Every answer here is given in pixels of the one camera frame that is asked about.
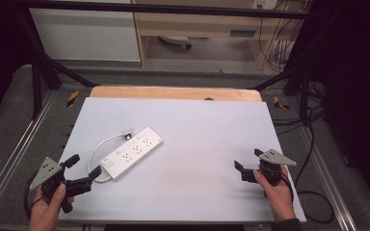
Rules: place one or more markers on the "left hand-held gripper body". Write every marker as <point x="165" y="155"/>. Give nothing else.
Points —
<point x="47" y="170"/>

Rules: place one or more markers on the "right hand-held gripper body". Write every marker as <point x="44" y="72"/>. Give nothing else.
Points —
<point x="271" y="168"/>

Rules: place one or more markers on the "white power strip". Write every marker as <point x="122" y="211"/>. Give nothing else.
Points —
<point x="131" y="153"/>

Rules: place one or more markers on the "white power plug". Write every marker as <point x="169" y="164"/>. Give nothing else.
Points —
<point x="127" y="135"/>

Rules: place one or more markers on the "person's right hand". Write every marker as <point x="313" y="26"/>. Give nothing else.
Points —
<point x="277" y="195"/>

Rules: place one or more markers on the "person's left hand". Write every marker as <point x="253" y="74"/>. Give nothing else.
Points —
<point x="45" y="210"/>

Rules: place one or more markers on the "white table mat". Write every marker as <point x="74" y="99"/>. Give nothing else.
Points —
<point x="186" y="160"/>

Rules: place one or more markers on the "white cabinet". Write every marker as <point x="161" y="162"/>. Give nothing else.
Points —
<point x="83" y="35"/>

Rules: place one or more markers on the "chair wheel base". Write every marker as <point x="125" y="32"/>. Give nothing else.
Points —
<point x="177" y="40"/>

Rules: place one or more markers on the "light wooden desk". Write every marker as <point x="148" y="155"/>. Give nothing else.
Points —
<point x="199" y="25"/>

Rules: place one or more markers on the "aluminium rail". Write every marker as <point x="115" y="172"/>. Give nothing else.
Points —
<point x="327" y="179"/>
<point x="13" y="154"/>

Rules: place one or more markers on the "black metal frame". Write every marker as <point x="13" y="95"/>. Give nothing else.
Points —
<point x="38" y="73"/>

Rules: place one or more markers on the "white wall socket strip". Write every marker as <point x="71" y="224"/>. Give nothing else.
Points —
<point x="264" y="4"/>

